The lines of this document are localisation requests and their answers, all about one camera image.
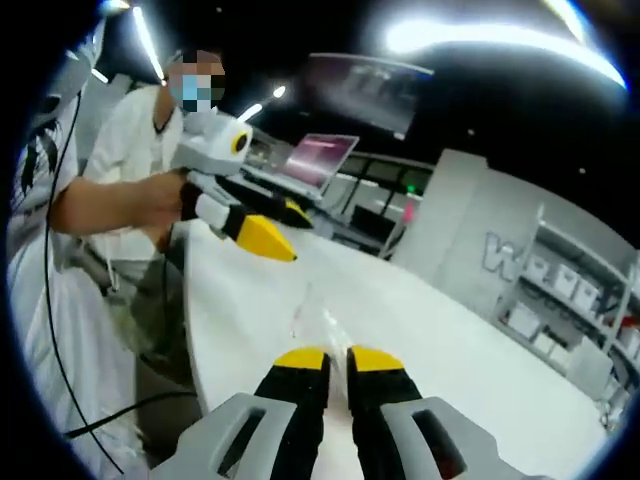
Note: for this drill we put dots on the clear resealable bag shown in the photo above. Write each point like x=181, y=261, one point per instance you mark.
x=325, y=325

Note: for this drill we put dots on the curved ceiling light strip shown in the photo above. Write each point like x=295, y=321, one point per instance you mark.
x=500, y=42

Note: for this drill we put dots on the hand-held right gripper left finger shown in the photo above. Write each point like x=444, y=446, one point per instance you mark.
x=280, y=415

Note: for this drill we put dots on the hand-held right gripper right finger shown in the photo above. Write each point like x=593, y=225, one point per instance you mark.
x=390, y=400

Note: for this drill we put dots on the person's left hand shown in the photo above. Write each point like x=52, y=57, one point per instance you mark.
x=165, y=197

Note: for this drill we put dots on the open laptop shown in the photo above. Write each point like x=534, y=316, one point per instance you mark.
x=315, y=155

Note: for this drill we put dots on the grey metal shelf rack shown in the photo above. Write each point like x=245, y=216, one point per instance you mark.
x=575, y=280

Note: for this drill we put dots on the pink hanging item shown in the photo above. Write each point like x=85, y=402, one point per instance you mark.
x=410, y=212

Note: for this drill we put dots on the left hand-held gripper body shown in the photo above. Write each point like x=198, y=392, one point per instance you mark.
x=210, y=145

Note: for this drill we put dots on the hanging ceiling screen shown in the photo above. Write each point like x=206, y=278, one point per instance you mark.
x=370, y=95

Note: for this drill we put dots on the row of white storage boxes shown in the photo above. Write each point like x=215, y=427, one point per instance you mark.
x=560, y=285

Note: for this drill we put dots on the person in white shirt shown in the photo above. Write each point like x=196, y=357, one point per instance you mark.
x=35, y=280

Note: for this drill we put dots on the wall letter sign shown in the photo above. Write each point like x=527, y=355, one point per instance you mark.
x=500, y=257

